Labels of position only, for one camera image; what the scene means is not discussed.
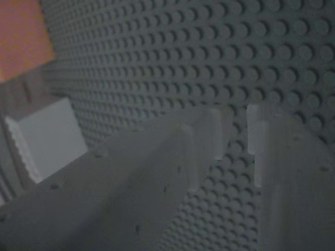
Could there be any white box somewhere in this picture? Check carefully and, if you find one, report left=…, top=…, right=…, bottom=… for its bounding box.
left=4, top=96, right=90, bottom=184

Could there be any grey Lego baseplate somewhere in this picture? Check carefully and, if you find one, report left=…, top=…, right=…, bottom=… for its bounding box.
left=40, top=0, right=335, bottom=251

